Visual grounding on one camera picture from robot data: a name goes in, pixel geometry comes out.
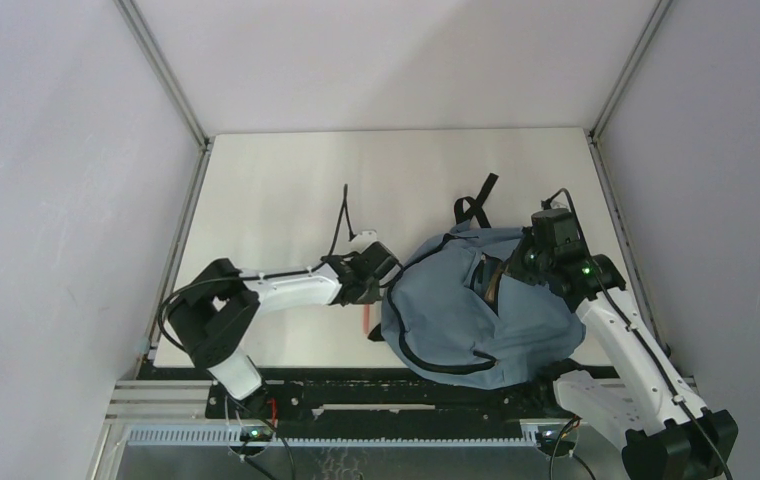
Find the orange pen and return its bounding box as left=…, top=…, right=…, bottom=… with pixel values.
left=362, top=305, right=372, bottom=336

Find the blue student backpack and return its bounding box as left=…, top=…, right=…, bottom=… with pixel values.
left=368, top=174, right=586, bottom=390

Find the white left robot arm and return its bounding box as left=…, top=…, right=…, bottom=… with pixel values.
left=155, top=230, right=400, bottom=417

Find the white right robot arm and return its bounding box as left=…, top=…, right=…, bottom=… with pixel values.
left=504, top=208, right=738, bottom=479

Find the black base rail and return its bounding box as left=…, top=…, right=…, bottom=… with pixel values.
left=204, top=365, right=600, bottom=440

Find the aluminium frame front rail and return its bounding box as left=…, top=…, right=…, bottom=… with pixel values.
left=107, top=378, right=570, bottom=446

